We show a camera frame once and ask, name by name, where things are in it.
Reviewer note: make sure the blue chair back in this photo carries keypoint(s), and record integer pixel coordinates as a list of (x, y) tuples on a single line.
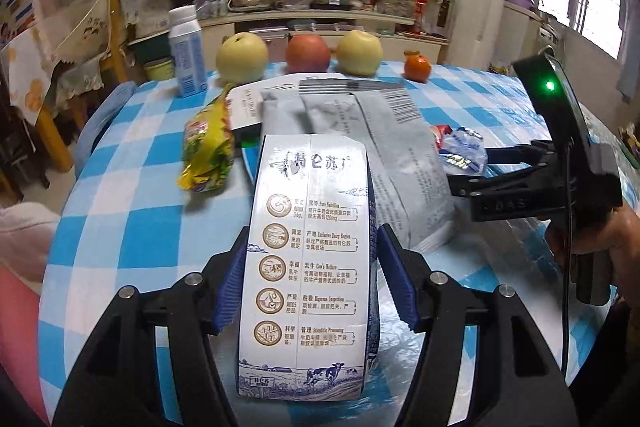
[(102, 122)]

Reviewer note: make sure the green enamel bowl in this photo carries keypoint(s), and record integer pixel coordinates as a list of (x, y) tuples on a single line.
[(159, 69)]

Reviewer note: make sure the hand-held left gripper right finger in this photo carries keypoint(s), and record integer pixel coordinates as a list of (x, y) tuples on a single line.
[(396, 279)]

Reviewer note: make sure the blue white checked tablecloth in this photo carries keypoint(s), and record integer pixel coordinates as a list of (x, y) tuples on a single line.
[(140, 217)]

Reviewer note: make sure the orange tangerine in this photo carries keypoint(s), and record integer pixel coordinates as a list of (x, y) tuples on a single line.
[(418, 68)]

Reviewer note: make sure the person's right hand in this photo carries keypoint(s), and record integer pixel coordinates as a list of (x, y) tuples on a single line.
[(627, 247)]

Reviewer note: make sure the small yellow pear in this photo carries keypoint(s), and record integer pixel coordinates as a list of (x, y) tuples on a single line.
[(360, 54)]

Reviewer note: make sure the small red wrapper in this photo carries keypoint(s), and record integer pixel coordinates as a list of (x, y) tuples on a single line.
[(441, 133)]

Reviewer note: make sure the red apple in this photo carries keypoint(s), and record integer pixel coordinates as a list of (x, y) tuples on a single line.
[(308, 54)]

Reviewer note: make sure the grey foil snack bag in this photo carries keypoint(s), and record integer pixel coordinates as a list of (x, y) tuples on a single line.
[(400, 157)]

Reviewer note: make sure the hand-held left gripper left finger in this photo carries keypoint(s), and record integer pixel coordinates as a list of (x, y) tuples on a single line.
[(231, 289)]

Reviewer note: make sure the yellow wooden table leg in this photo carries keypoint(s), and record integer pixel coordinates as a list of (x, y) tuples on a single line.
[(55, 142)]

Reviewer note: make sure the blue cartoon snack packet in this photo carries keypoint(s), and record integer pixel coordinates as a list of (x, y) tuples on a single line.
[(465, 152)]

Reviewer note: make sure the lace cloth with orange prints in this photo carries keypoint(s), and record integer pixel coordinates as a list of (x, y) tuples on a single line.
[(30, 72)]

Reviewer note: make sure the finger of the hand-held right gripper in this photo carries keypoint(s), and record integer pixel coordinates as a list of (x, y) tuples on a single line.
[(515, 153), (490, 184)]

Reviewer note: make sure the pale pink cushion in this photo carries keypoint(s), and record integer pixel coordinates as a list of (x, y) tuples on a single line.
[(25, 237)]

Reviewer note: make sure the white bottle with blue label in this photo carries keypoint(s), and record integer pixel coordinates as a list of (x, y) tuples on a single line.
[(187, 57)]

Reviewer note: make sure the yellow snack packet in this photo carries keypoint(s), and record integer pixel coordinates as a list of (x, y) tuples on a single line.
[(207, 147)]

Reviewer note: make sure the large yellow pear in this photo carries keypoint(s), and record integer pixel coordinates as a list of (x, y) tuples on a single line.
[(242, 59)]

